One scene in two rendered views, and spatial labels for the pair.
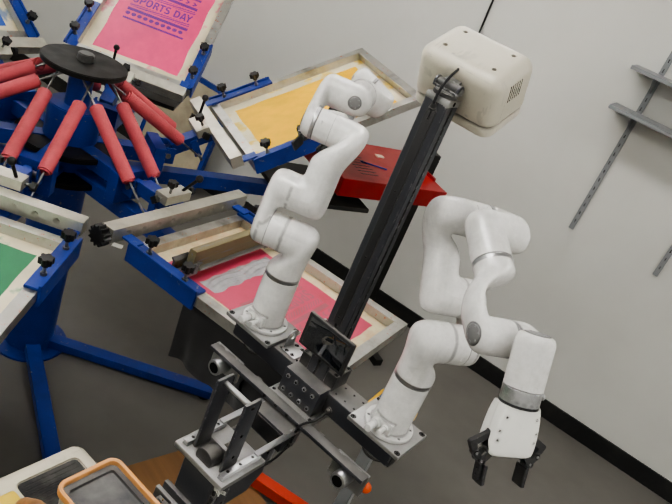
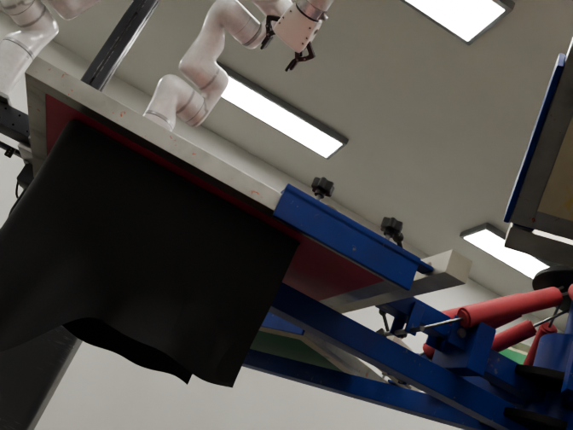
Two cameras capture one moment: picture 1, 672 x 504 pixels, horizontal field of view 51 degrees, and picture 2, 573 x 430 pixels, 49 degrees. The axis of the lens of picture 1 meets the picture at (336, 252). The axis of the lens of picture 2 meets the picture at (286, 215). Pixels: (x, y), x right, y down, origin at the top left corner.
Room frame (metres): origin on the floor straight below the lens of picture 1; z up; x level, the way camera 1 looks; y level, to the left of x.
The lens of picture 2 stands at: (3.23, -0.46, 0.53)
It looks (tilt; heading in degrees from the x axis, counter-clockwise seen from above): 22 degrees up; 145
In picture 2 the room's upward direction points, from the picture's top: 24 degrees clockwise
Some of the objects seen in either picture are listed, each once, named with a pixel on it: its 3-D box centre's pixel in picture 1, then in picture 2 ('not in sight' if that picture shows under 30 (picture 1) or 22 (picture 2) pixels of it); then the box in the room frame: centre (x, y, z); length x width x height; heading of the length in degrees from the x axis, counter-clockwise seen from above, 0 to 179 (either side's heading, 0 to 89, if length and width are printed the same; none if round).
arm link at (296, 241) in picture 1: (289, 248); (171, 104); (1.61, 0.11, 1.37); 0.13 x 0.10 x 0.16; 89
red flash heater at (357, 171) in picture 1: (372, 170); not in sight; (3.32, -0.01, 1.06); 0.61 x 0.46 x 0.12; 127
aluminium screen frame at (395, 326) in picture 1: (273, 291); (199, 217); (2.05, 0.14, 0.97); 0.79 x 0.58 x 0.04; 67
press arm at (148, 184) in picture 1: (159, 197); (413, 311); (2.27, 0.66, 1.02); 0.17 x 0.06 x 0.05; 67
